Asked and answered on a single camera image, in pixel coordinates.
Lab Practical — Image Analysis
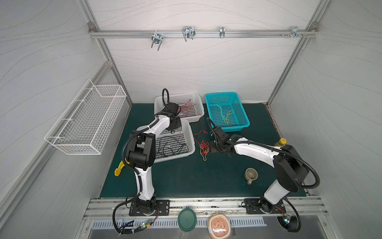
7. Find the left metal u-bolt clamp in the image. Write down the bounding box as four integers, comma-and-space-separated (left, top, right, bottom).
151, 33, 163, 51

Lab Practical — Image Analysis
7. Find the small metal hook clamp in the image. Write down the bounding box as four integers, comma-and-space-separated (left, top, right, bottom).
219, 26, 225, 39

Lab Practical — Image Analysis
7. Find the loose wiring harness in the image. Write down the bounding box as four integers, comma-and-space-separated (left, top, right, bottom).
112, 195, 159, 235

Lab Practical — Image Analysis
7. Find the right metal bracket clamp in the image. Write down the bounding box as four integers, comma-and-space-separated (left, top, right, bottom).
281, 27, 307, 39

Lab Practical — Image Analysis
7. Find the teal plastic basket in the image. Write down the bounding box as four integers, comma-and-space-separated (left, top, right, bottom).
205, 92, 250, 132

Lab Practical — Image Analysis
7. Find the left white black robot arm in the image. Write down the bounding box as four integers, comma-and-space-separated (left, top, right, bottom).
114, 102, 182, 215

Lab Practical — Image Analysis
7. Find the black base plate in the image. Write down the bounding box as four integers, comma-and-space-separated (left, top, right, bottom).
129, 199, 170, 217
242, 197, 286, 215

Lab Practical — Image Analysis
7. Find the metal u-bolt clamp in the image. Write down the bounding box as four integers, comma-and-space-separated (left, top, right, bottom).
151, 33, 163, 51
182, 26, 196, 42

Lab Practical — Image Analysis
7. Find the pink lidded food container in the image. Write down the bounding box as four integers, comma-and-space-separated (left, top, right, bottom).
208, 213, 232, 239

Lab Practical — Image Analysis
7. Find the green round lid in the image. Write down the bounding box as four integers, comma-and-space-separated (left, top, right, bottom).
178, 208, 197, 232

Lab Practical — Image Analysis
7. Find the brown sauce bottle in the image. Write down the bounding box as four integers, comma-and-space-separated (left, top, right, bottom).
275, 138, 287, 147

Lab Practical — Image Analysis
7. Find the middle metal u-bolt clamp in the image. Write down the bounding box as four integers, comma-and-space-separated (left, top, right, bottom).
182, 26, 196, 42

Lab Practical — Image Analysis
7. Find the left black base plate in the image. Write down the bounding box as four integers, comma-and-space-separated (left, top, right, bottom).
129, 199, 170, 217

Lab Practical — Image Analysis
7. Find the white wire wall basket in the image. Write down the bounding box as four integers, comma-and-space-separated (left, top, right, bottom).
44, 79, 126, 155

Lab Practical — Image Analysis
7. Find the beige ceramic mug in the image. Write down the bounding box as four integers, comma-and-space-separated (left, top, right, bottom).
244, 168, 258, 185

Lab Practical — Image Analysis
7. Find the white plastic basket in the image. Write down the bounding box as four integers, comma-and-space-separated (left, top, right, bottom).
137, 117, 196, 164
154, 88, 205, 122

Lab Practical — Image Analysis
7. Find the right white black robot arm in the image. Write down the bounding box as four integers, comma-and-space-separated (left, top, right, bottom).
210, 125, 320, 214

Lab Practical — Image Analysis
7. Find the aluminium cross rail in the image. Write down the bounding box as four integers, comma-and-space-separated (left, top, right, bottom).
89, 29, 318, 39

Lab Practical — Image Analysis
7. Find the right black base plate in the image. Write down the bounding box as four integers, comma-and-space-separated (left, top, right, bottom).
242, 197, 286, 215

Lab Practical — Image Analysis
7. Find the black cable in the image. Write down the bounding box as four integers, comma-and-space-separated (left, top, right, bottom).
156, 134, 188, 159

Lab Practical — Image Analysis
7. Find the red cable bundle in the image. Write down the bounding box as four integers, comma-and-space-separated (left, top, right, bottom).
193, 129, 211, 157

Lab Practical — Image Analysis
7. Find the red alligator clip lead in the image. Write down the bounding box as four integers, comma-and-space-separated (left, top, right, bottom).
179, 102, 202, 118

